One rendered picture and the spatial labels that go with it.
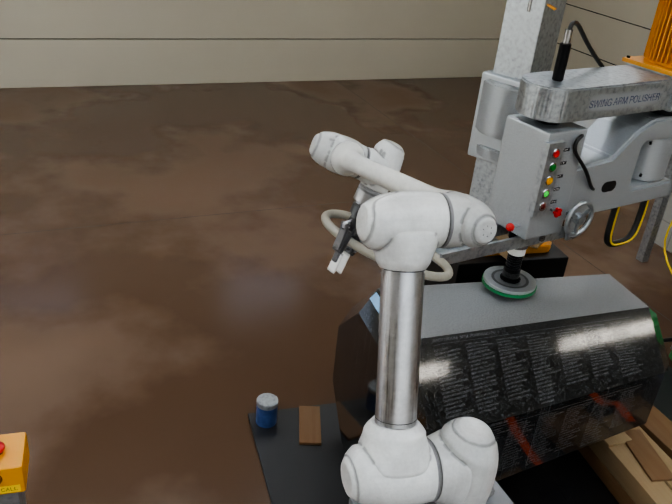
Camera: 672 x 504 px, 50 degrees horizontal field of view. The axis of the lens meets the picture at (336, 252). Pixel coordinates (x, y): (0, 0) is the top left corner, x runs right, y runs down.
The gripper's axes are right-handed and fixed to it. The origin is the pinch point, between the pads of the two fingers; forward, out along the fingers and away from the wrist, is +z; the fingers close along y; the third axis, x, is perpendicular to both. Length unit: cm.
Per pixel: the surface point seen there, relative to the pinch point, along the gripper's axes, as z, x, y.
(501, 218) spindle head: -28, -11, 74
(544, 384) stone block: 19, -55, 79
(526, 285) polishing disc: -7, -26, 93
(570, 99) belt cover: -77, -20, 57
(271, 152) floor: 46, 308, 301
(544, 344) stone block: 7, -46, 84
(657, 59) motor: -107, -23, 109
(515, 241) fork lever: -23, -20, 75
